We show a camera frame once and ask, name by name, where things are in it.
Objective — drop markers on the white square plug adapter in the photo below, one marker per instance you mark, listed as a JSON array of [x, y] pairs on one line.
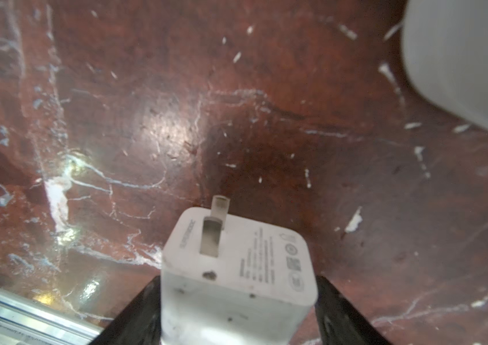
[[226, 279]]

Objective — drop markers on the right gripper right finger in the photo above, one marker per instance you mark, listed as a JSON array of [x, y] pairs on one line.
[[339, 322]]

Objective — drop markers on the white square power strip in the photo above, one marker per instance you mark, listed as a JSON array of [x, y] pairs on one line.
[[444, 47]]

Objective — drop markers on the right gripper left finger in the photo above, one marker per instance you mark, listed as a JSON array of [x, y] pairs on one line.
[[140, 321]]

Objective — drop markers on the aluminium front rail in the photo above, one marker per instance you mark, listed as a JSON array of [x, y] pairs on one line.
[[24, 321]]

